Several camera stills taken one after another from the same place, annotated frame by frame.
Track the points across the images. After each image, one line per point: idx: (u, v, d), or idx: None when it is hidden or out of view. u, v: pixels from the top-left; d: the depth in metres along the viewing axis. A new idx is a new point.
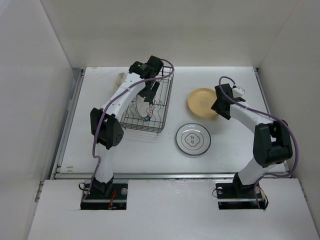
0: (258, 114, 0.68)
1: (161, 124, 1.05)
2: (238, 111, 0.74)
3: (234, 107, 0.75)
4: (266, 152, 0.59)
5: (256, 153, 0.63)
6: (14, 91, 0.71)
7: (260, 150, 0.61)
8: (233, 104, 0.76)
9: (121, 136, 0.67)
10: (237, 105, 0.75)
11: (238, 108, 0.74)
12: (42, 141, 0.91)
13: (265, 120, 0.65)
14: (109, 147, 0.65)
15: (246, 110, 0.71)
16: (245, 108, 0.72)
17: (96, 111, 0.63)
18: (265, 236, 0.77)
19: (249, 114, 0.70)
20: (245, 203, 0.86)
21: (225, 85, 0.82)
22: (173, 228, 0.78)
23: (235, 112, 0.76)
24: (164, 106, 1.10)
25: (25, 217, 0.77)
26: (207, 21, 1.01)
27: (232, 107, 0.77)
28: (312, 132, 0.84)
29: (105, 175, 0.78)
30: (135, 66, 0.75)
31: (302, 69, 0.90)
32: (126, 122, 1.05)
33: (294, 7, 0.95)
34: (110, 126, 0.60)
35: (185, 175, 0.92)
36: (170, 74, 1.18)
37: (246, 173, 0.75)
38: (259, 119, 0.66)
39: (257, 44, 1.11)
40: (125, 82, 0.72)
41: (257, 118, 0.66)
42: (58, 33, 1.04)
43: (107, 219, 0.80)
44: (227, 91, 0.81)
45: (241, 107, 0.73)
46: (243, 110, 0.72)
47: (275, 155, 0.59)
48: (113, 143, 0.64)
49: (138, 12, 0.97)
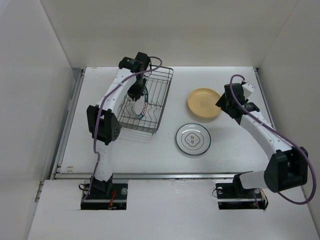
0: (274, 135, 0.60)
1: (156, 124, 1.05)
2: (251, 125, 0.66)
3: (247, 119, 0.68)
4: (279, 181, 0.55)
5: (266, 176, 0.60)
6: (14, 92, 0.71)
7: (273, 176, 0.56)
8: (245, 114, 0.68)
9: (119, 131, 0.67)
10: (250, 117, 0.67)
11: (251, 121, 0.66)
12: (42, 142, 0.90)
13: (282, 144, 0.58)
14: (108, 142, 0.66)
15: (261, 127, 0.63)
16: (260, 124, 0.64)
17: (92, 108, 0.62)
18: (265, 235, 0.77)
19: (264, 132, 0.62)
20: (245, 203, 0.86)
21: (236, 86, 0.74)
22: (173, 228, 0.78)
23: (246, 124, 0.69)
24: (161, 107, 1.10)
25: (25, 217, 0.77)
26: (207, 21, 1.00)
27: (244, 118, 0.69)
28: (313, 132, 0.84)
29: (105, 172, 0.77)
30: (125, 62, 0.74)
31: (302, 68, 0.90)
32: (122, 121, 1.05)
33: (294, 7, 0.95)
34: (109, 121, 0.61)
35: (185, 175, 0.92)
36: (170, 74, 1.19)
37: (248, 180, 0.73)
38: (276, 143, 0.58)
39: (257, 44, 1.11)
40: (117, 77, 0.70)
41: (273, 140, 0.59)
42: (58, 32, 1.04)
43: (108, 219, 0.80)
44: (238, 94, 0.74)
45: (256, 121, 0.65)
46: (258, 126, 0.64)
47: (288, 184, 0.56)
48: (112, 138, 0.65)
49: (138, 12, 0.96)
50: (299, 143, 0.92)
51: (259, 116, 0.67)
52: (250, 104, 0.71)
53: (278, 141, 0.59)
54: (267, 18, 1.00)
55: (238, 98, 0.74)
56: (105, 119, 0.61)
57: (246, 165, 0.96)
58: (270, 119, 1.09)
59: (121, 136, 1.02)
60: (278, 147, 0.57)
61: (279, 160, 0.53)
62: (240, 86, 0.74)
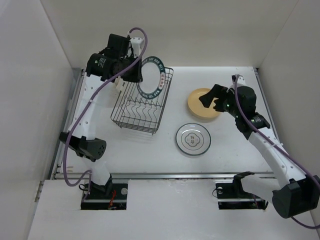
0: (286, 160, 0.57)
1: (156, 124, 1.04)
2: (262, 144, 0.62)
3: (257, 137, 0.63)
4: (290, 210, 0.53)
5: (274, 201, 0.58)
6: (14, 92, 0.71)
7: (283, 204, 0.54)
8: (254, 132, 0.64)
9: (103, 147, 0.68)
10: (261, 136, 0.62)
11: (261, 140, 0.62)
12: (42, 142, 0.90)
13: (296, 171, 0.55)
14: (94, 159, 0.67)
15: (272, 149, 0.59)
16: (271, 147, 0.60)
17: (64, 134, 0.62)
18: (265, 236, 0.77)
19: (276, 156, 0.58)
20: (245, 203, 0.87)
21: (250, 97, 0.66)
22: (173, 229, 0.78)
23: (255, 142, 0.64)
24: (161, 106, 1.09)
25: (25, 217, 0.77)
26: (207, 21, 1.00)
27: (253, 136, 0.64)
28: (313, 132, 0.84)
29: (101, 178, 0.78)
30: (93, 64, 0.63)
31: (303, 68, 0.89)
32: (122, 121, 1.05)
33: (294, 7, 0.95)
34: (83, 147, 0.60)
35: (185, 175, 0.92)
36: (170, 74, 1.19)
37: (251, 185, 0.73)
38: (289, 171, 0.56)
39: (257, 44, 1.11)
40: (86, 90, 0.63)
41: (286, 167, 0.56)
42: (58, 32, 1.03)
43: (108, 219, 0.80)
44: (250, 105, 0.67)
45: (267, 142, 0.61)
46: (270, 148, 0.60)
47: (298, 211, 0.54)
48: (96, 156, 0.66)
49: (138, 12, 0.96)
50: (299, 143, 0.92)
51: (269, 136, 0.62)
52: (259, 118, 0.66)
53: (291, 168, 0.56)
54: (267, 18, 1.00)
55: (248, 109, 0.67)
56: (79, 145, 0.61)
57: (246, 165, 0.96)
58: (271, 119, 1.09)
59: (121, 137, 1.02)
60: (292, 176, 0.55)
61: (292, 191, 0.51)
62: (253, 95, 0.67)
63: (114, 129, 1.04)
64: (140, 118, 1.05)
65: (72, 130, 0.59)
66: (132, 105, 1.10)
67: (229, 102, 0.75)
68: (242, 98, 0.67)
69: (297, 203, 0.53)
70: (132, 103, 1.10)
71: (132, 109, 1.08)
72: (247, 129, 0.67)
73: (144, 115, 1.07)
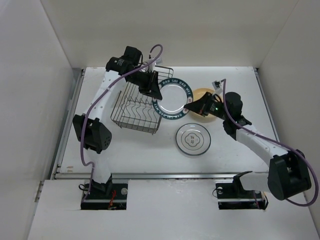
0: (269, 142, 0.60)
1: (156, 124, 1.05)
2: (246, 137, 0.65)
3: (241, 132, 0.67)
4: (284, 188, 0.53)
5: (271, 187, 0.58)
6: (14, 92, 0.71)
7: (277, 185, 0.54)
8: (239, 129, 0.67)
9: (110, 138, 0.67)
10: (244, 130, 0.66)
11: (245, 134, 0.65)
12: (42, 142, 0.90)
13: (279, 149, 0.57)
14: (99, 151, 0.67)
15: (255, 137, 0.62)
16: (254, 135, 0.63)
17: (78, 118, 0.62)
18: (264, 236, 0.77)
19: (259, 142, 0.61)
20: (245, 203, 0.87)
21: (236, 104, 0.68)
22: (173, 229, 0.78)
23: (241, 138, 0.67)
24: None
25: (25, 217, 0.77)
26: (207, 21, 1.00)
27: (238, 132, 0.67)
28: (313, 132, 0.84)
29: (102, 176, 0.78)
30: (112, 63, 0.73)
31: (303, 68, 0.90)
32: (122, 121, 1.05)
33: (294, 7, 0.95)
34: (96, 130, 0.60)
35: (185, 175, 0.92)
36: (170, 74, 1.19)
37: (250, 183, 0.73)
38: (272, 150, 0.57)
39: (257, 44, 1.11)
40: (104, 81, 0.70)
41: (269, 147, 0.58)
42: (58, 32, 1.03)
43: (108, 219, 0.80)
44: (236, 111, 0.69)
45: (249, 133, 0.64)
46: (252, 137, 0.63)
47: (293, 189, 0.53)
48: (103, 147, 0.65)
49: (138, 12, 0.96)
50: (299, 143, 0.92)
51: (252, 128, 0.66)
52: (244, 120, 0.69)
53: (274, 147, 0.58)
54: (267, 18, 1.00)
55: (235, 114, 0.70)
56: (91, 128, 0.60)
57: (247, 165, 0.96)
58: (270, 119, 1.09)
59: (121, 136, 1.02)
60: (275, 153, 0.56)
61: (277, 166, 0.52)
62: (241, 102, 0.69)
63: (114, 128, 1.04)
64: (140, 118, 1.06)
65: (88, 112, 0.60)
66: (132, 105, 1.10)
67: (218, 106, 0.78)
68: (228, 103, 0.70)
69: (288, 180, 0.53)
70: (132, 102, 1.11)
71: (132, 109, 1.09)
72: (233, 131, 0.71)
73: (144, 115, 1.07)
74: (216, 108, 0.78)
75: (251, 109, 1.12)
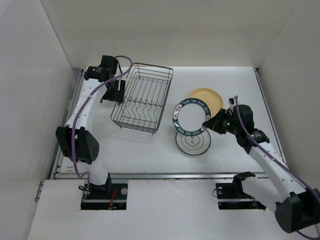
0: (287, 174, 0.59)
1: (156, 124, 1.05)
2: (262, 158, 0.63)
3: (256, 151, 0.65)
4: (292, 224, 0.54)
5: (278, 215, 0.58)
6: (14, 92, 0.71)
7: (285, 218, 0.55)
8: (254, 146, 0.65)
9: (97, 148, 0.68)
10: (261, 150, 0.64)
11: (262, 154, 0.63)
12: (42, 142, 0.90)
13: (296, 185, 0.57)
14: (90, 162, 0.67)
15: (272, 162, 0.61)
16: (271, 160, 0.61)
17: (63, 130, 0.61)
18: (264, 236, 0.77)
19: (276, 170, 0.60)
20: (245, 203, 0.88)
21: (247, 113, 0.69)
22: (173, 229, 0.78)
23: (255, 156, 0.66)
24: (161, 107, 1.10)
25: (25, 218, 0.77)
26: (207, 21, 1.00)
27: (253, 150, 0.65)
28: (313, 133, 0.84)
29: (99, 179, 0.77)
30: (91, 71, 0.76)
31: (303, 68, 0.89)
32: (122, 121, 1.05)
33: (294, 7, 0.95)
34: (83, 139, 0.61)
35: (185, 175, 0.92)
36: (169, 74, 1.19)
37: (252, 189, 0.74)
38: (289, 185, 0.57)
39: (257, 44, 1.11)
40: (85, 90, 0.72)
41: (286, 180, 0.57)
42: (58, 32, 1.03)
43: (108, 219, 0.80)
44: (248, 121, 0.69)
45: (266, 155, 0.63)
46: (269, 161, 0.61)
47: (300, 225, 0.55)
48: (92, 157, 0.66)
49: (138, 12, 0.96)
50: (299, 143, 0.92)
51: (269, 149, 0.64)
52: (258, 133, 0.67)
53: (292, 181, 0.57)
54: (267, 18, 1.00)
55: (247, 125, 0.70)
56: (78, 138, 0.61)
57: (247, 165, 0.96)
58: (271, 119, 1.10)
59: (121, 136, 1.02)
60: (292, 190, 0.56)
61: (293, 204, 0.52)
62: (251, 111, 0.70)
63: (114, 129, 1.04)
64: (140, 118, 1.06)
65: (74, 122, 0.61)
66: (132, 105, 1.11)
67: (229, 121, 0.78)
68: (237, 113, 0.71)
69: (299, 217, 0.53)
70: (132, 102, 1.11)
71: (132, 109, 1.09)
72: (248, 144, 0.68)
73: (144, 115, 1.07)
74: (228, 123, 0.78)
75: (251, 109, 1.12)
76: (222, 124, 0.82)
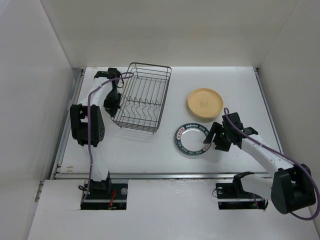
0: (275, 155, 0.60)
1: (156, 123, 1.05)
2: (251, 147, 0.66)
3: (246, 141, 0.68)
4: (286, 201, 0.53)
5: (274, 198, 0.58)
6: (14, 92, 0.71)
7: (279, 197, 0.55)
8: (244, 138, 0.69)
9: (104, 130, 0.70)
10: (250, 140, 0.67)
11: (251, 143, 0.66)
12: (42, 142, 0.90)
13: (284, 163, 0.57)
14: (97, 143, 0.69)
15: (261, 148, 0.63)
16: (259, 145, 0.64)
17: (75, 107, 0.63)
18: (264, 236, 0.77)
19: (264, 153, 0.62)
20: (245, 203, 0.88)
21: (232, 114, 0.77)
22: (173, 229, 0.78)
23: (247, 147, 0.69)
24: (160, 105, 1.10)
25: (25, 218, 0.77)
26: (207, 21, 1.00)
27: (243, 141, 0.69)
28: (313, 132, 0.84)
29: (101, 173, 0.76)
30: (100, 72, 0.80)
31: (303, 68, 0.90)
32: (122, 121, 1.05)
33: (293, 8, 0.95)
34: (96, 117, 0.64)
35: (185, 175, 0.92)
36: (168, 73, 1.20)
37: (251, 186, 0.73)
38: (278, 163, 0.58)
39: (257, 44, 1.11)
40: (95, 84, 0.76)
41: (274, 160, 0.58)
42: (58, 32, 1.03)
43: (108, 219, 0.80)
44: (235, 121, 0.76)
45: (255, 143, 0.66)
46: (258, 147, 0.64)
47: (295, 204, 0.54)
48: (100, 138, 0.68)
49: (138, 12, 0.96)
50: (299, 143, 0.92)
51: (258, 139, 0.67)
52: (248, 129, 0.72)
53: (280, 160, 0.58)
54: (267, 18, 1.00)
55: (236, 124, 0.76)
56: (91, 116, 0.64)
57: (247, 165, 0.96)
58: (271, 119, 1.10)
59: (121, 136, 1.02)
60: (280, 166, 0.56)
61: (281, 178, 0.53)
62: (236, 113, 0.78)
63: (114, 129, 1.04)
64: (140, 117, 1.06)
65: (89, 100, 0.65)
66: (131, 104, 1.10)
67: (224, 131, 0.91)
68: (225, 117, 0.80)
69: (291, 193, 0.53)
70: (131, 102, 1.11)
71: (132, 109, 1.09)
72: (239, 139, 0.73)
73: (144, 114, 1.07)
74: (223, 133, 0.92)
75: (252, 109, 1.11)
76: (220, 136, 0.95)
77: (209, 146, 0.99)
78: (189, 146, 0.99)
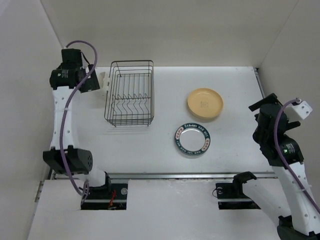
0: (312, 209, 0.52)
1: (149, 115, 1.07)
2: (288, 184, 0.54)
3: (283, 173, 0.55)
4: None
5: (283, 232, 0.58)
6: (14, 93, 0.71)
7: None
8: (283, 169, 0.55)
9: (90, 156, 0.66)
10: (290, 175, 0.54)
11: (290, 180, 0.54)
12: (42, 142, 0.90)
13: (317, 223, 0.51)
14: (87, 172, 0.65)
15: (301, 193, 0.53)
16: (300, 190, 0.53)
17: (50, 155, 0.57)
18: (264, 236, 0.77)
19: (302, 202, 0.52)
20: (245, 203, 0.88)
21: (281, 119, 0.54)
22: (172, 228, 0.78)
23: (280, 175, 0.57)
24: (149, 98, 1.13)
25: (25, 217, 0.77)
26: (207, 21, 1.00)
27: (281, 170, 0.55)
28: (313, 133, 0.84)
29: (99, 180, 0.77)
30: (56, 78, 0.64)
31: (303, 68, 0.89)
32: (115, 118, 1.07)
33: (293, 8, 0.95)
34: (75, 158, 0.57)
35: (185, 175, 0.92)
36: (150, 67, 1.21)
37: (251, 195, 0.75)
38: (312, 223, 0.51)
39: (258, 44, 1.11)
40: (58, 102, 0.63)
41: (309, 218, 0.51)
42: (58, 32, 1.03)
43: (108, 219, 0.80)
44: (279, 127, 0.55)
45: (296, 183, 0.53)
46: (298, 191, 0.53)
47: None
48: (88, 168, 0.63)
49: (138, 12, 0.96)
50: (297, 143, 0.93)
51: (300, 174, 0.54)
52: (292, 146, 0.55)
53: (314, 217, 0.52)
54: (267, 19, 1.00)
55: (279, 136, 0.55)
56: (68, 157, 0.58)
57: (246, 165, 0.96)
58: None
59: (121, 137, 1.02)
60: (312, 229, 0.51)
61: None
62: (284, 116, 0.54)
63: (114, 129, 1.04)
64: (133, 113, 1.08)
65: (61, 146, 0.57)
66: (121, 102, 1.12)
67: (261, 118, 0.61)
68: (271, 120, 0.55)
69: None
70: (120, 99, 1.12)
71: (124, 106, 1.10)
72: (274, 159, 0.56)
73: (135, 108, 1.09)
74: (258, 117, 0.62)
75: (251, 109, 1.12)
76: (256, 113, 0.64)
77: (207, 147, 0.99)
78: (189, 146, 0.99)
